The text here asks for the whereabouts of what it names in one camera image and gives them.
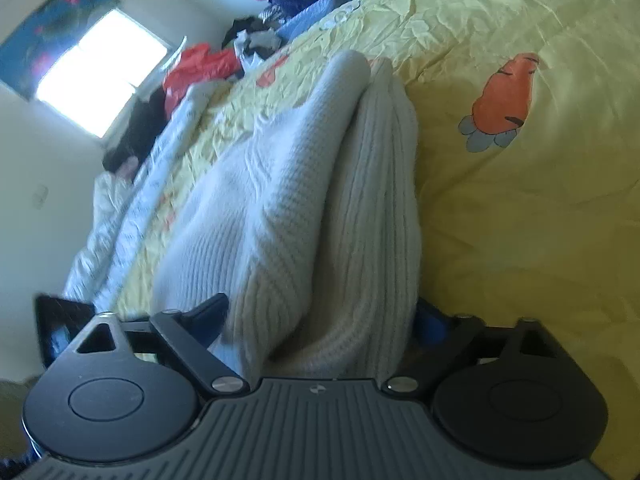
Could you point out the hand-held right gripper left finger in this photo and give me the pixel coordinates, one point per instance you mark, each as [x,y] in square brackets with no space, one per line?
[207,312]

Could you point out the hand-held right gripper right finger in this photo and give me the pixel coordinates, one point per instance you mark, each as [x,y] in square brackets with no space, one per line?
[431,327]

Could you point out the white knit sweater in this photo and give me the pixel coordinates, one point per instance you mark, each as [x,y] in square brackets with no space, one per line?
[300,185]

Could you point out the white printed quilt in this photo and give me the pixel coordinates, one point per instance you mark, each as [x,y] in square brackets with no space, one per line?
[130,220]

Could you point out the yellow printed bedsheet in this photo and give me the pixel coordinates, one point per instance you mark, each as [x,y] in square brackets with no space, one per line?
[525,210]

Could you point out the dark glossy object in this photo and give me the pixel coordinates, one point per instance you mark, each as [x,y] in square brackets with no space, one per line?
[57,325]

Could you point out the black garment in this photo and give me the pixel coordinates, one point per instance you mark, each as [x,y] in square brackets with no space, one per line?
[140,130]

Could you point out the orange plastic bag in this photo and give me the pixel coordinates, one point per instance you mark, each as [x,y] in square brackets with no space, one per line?
[200,67]

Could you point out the bright window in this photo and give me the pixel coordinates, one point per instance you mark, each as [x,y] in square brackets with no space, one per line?
[100,75]

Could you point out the grey white cloth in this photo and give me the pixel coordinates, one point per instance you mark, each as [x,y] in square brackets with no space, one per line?
[257,42]

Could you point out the black clothing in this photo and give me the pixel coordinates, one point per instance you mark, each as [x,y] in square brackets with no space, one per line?
[245,27]

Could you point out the light blue blanket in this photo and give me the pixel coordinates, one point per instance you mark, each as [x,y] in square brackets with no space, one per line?
[310,17]

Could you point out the blue floral roller blind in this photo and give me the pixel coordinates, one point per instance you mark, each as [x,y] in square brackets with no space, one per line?
[30,45]

